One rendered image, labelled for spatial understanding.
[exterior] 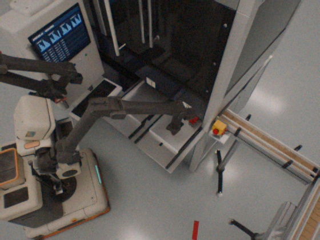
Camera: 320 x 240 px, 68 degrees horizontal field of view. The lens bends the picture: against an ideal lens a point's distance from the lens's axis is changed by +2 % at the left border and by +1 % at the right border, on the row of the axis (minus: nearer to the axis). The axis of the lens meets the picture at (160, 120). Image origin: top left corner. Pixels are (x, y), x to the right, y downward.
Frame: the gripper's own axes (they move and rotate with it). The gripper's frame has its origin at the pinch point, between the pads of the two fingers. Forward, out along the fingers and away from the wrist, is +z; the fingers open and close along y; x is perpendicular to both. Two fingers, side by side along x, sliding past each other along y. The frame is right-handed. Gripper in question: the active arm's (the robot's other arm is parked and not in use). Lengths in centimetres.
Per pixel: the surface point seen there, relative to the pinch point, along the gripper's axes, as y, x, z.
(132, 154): 18, 49, 105
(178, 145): 7.0, -3.3, 17.2
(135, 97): 18, 48, 16
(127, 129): -6.1, 32.8, 20.1
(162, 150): -2.8, 2.8, 19.2
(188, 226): 0, -40, 108
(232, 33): 13, -8, -68
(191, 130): 22.5, -3.1, 14.3
